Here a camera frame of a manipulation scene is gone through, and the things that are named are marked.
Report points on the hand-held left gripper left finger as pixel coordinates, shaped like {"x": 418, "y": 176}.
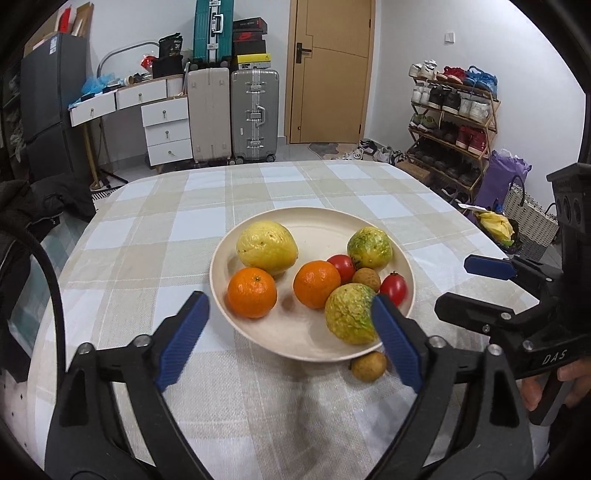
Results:
{"x": 182, "y": 341}

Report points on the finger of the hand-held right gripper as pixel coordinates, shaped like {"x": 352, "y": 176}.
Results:
{"x": 466, "y": 311}
{"x": 489, "y": 267}

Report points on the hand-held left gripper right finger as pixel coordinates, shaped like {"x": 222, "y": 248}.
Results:
{"x": 397, "y": 344}

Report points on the brown longan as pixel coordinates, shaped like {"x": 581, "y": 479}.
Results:
{"x": 368, "y": 366}
{"x": 367, "y": 279}

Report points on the red tomato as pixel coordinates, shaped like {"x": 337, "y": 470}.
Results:
{"x": 342, "y": 267}
{"x": 394, "y": 288}

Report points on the orange mandarin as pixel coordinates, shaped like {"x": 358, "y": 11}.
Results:
{"x": 318, "y": 284}
{"x": 251, "y": 293}

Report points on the cream round plate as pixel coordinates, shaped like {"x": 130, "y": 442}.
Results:
{"x": 295, "y": 332}

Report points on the large smooth yellow citrus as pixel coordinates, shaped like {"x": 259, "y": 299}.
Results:
{"x": 267, "y": 249}

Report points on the person's right hand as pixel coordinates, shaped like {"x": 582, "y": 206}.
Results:
{"x": 572, "y": 378}

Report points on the yellow bananas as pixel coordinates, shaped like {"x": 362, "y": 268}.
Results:
{"x": 496, "y": 226}

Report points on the big wrinkled yellow-green citrus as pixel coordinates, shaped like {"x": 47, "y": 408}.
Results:
{"x": 348, "y": 316}

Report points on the white woven basket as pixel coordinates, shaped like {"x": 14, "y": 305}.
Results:
{"x": 531, "y": 221}

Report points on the purple bag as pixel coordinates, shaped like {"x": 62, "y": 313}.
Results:
{"x": 501, "y": 180}

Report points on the small wrinkled yellow-green citrus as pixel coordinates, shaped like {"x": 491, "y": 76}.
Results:
{"x": 369, "y": 249}

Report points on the beige checked tablecloth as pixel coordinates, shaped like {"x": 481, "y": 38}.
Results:
{"x": 152, "y": 240}

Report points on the wooden shoe rack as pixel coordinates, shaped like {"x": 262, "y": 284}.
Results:
{"x": 491, "y": 129}

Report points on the pairs of floor shoes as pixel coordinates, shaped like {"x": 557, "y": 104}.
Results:
{"x": 374, "y": 151}

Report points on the rows of shoes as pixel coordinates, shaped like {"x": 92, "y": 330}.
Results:
{"x": 457, "y": 101}

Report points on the black jacket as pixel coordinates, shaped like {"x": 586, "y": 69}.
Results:
{"x": 27, "y": 207}

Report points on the white drawer desk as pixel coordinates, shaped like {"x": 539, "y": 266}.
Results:
{"x": 166, "y": 124}

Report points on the beige suitcase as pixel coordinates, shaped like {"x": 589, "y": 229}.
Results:
{"x": 208, "y": 115}

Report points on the silver suitcase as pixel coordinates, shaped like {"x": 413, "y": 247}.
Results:
{"x": 255, "y": 115}

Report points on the wooden door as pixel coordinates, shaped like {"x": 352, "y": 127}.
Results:
{"x": 332, "y": 83}

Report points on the blue plastic bag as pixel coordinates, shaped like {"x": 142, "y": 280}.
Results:
{"x": 99, "y": 83}

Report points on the dark grey fridge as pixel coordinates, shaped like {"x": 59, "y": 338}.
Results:
{"x": 53, "y": 101}

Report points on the black bag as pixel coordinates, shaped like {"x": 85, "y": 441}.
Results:
{"x": 168, "y": 57}

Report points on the black yellow shoe box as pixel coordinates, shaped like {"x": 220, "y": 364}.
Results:
{"x": 254, "y": 62}

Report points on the grey curved tube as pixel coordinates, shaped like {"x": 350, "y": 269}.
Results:
{"x": 120, "y": 48}

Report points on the teal suitcase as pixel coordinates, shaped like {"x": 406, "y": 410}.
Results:
{"x": 212, "y": 32}

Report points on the black red shoe box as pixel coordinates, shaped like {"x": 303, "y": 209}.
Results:
{"x": 249, "y": 30}

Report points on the cardboard boxes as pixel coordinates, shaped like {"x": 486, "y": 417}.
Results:
{"x": 51, "y": 27}

